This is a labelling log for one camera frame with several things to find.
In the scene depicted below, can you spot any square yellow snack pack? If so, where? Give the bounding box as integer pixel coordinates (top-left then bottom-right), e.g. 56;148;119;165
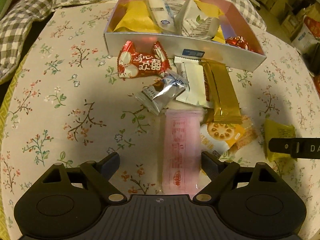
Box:
264;119;296;162

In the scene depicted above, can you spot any orange cracker pack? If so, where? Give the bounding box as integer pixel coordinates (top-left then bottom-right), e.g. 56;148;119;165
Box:
200;115;258;156

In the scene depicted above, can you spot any pink snack bar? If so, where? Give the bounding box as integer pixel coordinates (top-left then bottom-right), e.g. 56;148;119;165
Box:
162;109;202;196

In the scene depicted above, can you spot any gold snack bar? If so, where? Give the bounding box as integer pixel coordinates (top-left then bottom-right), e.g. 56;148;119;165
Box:
200;60;242;124

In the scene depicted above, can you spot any silver truffle candy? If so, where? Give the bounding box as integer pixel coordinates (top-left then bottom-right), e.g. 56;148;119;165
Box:
135;69;189;115

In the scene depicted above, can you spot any white bar snack pack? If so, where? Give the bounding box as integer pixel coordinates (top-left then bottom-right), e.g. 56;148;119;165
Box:
174;56;214;108

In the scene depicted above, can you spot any red candy pack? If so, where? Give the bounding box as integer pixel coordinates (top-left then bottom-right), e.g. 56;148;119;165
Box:
117;41;170;79

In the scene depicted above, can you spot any small red candy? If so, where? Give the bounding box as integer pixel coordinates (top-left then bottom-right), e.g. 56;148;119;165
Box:
225;36;254;51

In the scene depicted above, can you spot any white triangular snack pack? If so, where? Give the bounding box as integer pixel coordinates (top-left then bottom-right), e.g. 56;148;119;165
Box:
175;0;220;40

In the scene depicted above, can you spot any long yellow snack pack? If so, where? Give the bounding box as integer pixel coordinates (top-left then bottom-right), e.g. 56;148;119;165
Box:
193;0;225;44

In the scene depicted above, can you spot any white clear snack pack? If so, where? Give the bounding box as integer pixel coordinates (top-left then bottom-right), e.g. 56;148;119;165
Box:
148;0;176;34

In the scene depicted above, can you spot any floral tablecloth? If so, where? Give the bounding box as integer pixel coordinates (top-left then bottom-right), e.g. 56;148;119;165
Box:
1;2;319;239

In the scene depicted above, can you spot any white bag on floor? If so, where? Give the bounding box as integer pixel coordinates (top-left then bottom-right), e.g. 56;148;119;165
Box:
292;16;319;55

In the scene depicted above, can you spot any pink silver shallow box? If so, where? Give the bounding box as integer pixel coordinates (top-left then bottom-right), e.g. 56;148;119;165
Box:
104;0;266;72

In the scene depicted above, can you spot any grey checkered sofa cover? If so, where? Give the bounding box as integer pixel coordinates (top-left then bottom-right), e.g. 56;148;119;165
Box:
0;0;73;86

